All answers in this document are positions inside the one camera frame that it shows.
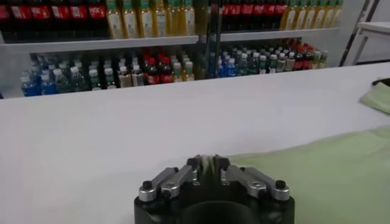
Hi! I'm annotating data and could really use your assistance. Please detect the small red cap cola bottle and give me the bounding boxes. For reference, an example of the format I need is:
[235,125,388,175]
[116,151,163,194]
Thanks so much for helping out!
[303,45,314,70]
[294,45,305,71]
[160,57,174,84]
[146,57,160,85]

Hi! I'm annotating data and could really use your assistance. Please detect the white side table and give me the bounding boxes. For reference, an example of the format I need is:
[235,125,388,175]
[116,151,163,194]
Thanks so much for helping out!
[342,21,390,66]

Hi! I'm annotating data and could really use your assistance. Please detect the small yellow juice bottle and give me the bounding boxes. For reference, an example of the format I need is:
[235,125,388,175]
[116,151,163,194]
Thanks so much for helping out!
[172,62,183,83]
[312,50,322,69]
[183,61,196,82]

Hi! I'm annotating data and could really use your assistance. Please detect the small blue water bottle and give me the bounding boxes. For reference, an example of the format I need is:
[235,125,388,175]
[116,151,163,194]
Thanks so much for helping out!
[218,59,228,79]
[39,72,57,96]
[20,74,39,97]
[227,58,238,77]

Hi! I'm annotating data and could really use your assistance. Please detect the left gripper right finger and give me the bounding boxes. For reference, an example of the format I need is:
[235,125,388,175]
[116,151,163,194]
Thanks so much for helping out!
[214,154,291,202]

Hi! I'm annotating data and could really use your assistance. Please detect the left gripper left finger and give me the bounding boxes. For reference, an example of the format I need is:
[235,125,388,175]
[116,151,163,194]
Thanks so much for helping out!
[138,154,204,203]

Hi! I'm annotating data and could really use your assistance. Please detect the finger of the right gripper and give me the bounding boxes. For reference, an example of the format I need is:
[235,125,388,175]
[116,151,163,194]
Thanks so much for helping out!
[372,77,390,88]

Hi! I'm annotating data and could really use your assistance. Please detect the light green polo shirt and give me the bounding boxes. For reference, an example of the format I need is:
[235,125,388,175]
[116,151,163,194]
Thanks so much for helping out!
[199,80,390,224]

